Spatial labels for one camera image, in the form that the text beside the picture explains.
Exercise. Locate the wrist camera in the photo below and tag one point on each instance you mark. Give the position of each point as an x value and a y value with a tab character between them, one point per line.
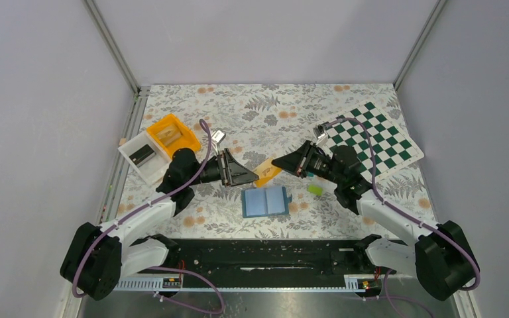
320	134
217	137

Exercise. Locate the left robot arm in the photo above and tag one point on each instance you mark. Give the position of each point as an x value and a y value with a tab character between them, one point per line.
100	255

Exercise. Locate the white plastic bin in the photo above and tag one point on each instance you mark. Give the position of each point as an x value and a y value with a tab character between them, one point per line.
149	160

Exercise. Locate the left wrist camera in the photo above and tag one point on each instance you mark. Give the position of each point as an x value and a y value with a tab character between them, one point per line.
217	137

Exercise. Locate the green white chessboard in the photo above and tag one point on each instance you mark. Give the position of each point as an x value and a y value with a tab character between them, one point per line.
381	144

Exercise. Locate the item in orange bin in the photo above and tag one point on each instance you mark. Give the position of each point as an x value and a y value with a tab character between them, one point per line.
169	134

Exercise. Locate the orange plastic bin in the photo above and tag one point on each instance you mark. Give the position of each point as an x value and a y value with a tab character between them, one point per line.
188	139

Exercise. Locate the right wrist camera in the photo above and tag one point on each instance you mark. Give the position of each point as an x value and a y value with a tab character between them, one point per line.
320	134

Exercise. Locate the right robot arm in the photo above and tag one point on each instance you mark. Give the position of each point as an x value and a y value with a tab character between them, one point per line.
404	219

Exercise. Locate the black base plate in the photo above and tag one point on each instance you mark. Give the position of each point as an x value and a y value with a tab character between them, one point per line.
258	264

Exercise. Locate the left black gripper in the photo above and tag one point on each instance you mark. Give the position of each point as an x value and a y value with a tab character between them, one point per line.
226	167

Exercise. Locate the black item in white bin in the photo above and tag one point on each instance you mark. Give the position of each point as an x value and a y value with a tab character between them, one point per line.
142	155

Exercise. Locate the floral table mat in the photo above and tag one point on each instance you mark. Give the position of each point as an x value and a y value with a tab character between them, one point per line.
260	122

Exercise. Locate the blue card holder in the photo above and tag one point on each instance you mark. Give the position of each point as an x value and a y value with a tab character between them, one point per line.
265	202

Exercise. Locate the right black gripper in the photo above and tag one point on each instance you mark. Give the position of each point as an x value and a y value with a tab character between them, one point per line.
305	159

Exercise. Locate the lime green block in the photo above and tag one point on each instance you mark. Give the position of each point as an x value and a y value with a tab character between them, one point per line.
315	189

